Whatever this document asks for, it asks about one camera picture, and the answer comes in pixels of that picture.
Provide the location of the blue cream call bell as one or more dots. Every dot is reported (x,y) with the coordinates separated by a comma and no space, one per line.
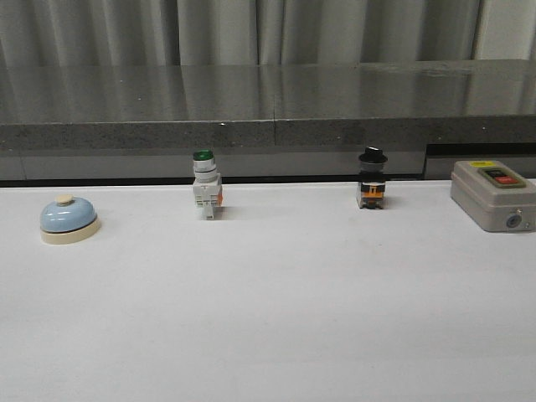
(68,220)

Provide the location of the grey stone counter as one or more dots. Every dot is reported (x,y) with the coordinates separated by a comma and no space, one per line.
(142,124)

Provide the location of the grey push button box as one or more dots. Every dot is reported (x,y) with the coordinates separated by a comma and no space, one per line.
(496,197)

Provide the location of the grey curtain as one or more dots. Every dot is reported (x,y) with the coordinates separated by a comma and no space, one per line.
(70,33)

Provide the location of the green push button switch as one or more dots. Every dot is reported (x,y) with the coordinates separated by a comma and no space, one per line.
(207,185)

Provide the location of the black selector knob switch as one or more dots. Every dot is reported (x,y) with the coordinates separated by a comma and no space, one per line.
(371,187)

